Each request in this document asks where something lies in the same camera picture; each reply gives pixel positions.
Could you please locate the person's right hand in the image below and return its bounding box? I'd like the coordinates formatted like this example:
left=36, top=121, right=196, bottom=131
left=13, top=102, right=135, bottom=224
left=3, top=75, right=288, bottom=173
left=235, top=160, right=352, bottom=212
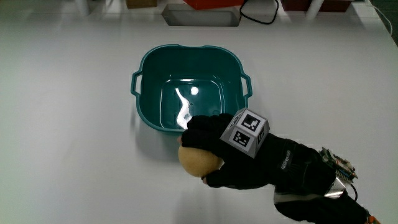
left=177, top=107, right=359, bottom=198

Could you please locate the person's right forearm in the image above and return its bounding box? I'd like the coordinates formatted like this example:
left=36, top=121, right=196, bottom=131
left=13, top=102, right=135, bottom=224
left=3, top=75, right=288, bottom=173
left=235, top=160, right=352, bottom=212
left=273, top=186, right=382, bottom=224

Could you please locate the white desk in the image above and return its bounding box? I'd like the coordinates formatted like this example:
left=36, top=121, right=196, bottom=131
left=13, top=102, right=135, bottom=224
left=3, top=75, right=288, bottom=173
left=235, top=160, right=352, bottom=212
left=0, top=0, right=398, bottom=224

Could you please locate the teal plastic basin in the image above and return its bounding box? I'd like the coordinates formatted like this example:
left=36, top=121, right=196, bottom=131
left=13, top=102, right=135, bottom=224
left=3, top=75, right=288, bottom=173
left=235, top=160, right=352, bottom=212
left=130, top=44, right=253, bottom=134

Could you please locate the orange box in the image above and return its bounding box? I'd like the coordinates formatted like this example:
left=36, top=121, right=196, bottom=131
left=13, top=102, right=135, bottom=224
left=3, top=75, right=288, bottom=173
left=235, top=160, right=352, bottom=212
left=182, top=0, right=245, bottom=11

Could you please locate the brown cardboard box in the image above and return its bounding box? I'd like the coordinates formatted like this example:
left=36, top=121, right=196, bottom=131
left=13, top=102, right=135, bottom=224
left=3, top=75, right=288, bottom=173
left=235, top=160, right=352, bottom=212
left=125, top=0, right=158, bottom=9

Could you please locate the black cable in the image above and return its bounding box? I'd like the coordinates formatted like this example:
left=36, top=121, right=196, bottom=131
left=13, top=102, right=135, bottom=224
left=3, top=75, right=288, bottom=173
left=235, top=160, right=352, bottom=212
left=239, top=0, right=280, bottom=26

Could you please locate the white cylindrical post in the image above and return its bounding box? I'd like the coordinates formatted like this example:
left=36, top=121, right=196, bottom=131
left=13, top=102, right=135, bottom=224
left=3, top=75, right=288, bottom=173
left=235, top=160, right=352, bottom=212
left=305, top=0, right=325, bottom=19

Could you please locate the white cable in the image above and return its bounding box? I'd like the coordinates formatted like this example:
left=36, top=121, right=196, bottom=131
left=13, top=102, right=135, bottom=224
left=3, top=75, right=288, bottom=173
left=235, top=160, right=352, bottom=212
left=364, top=0, right=394, bottom=35

